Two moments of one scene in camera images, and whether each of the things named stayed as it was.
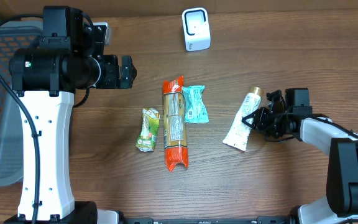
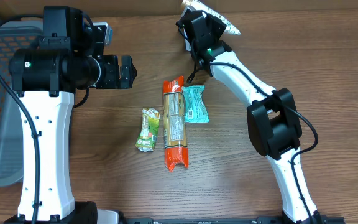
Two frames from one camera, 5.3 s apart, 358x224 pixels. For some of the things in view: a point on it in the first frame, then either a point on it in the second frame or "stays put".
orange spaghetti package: x=174 y=124 stays put
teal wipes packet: x=196 y=109 stays put
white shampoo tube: x=237 y=135 to x=197 y=5
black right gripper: x=272 y=115 to x=190 y=16
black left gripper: x=126 y=72 stays put
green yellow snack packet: x=150 y=123 stays put
